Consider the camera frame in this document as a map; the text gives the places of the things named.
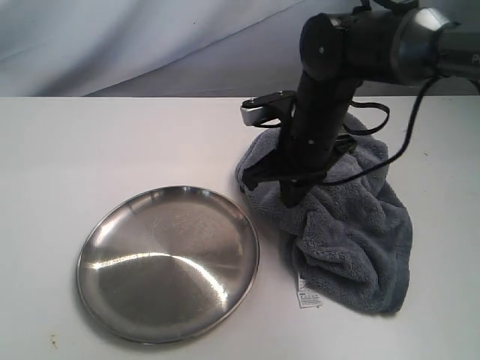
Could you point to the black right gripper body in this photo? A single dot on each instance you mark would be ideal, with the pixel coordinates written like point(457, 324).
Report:
point(307, 137)

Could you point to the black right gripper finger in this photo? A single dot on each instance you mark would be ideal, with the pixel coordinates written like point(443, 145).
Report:
point(293, 192)

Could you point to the grey fleece towel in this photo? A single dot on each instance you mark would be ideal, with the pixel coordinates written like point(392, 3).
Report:
point(351, 239)

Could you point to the round stainless steel plate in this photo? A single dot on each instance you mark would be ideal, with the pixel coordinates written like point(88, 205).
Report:
point(168, 264)

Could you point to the white backdrop cloth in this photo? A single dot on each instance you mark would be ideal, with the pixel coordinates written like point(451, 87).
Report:
point(150, 48)

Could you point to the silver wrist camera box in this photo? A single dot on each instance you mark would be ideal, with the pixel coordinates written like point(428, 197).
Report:
point(267, 111)

